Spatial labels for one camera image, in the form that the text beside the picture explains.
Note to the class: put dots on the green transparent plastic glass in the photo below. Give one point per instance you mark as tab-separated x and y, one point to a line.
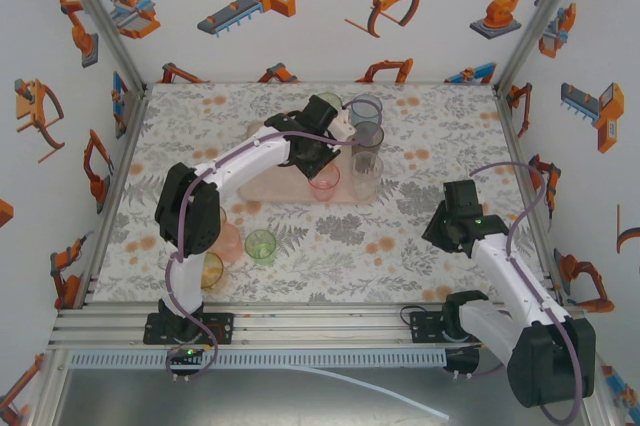
260	248
330	97

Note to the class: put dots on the red transparent plastic glass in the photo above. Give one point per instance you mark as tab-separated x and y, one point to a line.
325	191

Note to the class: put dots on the clear plastic glass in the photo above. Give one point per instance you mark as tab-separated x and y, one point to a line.
365	181

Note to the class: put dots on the blue transparent plastic glass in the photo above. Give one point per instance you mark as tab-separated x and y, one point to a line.
367	111

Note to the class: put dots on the grey transparent plastic glass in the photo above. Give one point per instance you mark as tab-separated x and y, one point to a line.
370	138

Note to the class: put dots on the pale amber plastic glass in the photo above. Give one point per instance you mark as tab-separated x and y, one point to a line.
223	216

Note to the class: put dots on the salmon pink plastic glass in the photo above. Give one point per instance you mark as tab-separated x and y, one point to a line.
230	243

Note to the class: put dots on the amber transparent plastic glass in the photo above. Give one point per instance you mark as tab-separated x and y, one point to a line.
214	271

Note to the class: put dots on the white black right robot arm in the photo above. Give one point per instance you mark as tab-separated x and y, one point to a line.
515	276

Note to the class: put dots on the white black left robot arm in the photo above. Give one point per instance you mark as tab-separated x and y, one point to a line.
240	158

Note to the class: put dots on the pink rectangular tray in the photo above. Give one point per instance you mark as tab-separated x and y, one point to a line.
270	186

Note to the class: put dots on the small black electronics box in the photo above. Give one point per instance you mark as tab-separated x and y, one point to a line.
462	361
186	353

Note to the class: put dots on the white thin tube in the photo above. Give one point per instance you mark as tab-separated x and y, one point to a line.
380	391

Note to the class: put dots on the aluminium side rail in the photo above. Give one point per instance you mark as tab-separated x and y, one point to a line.
509	113
110	196

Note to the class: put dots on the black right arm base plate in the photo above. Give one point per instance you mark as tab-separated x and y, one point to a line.
425	331

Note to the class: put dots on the aluminium frame rail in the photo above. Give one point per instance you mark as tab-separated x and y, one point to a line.
320	331

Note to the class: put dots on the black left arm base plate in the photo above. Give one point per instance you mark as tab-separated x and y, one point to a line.
222	328

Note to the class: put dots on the aluminium corner post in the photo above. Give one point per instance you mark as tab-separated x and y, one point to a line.
102	16
540	18

